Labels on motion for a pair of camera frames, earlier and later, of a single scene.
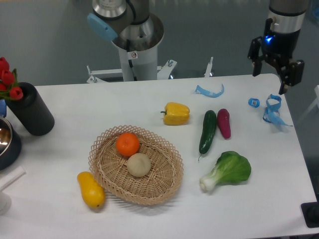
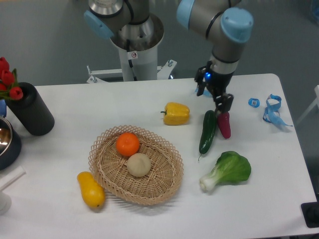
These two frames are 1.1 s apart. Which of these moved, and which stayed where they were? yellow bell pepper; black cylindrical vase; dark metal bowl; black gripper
Moved: black gripper
Stayed: dark metal bowl; yellow bell pepper; black cylindrical vase
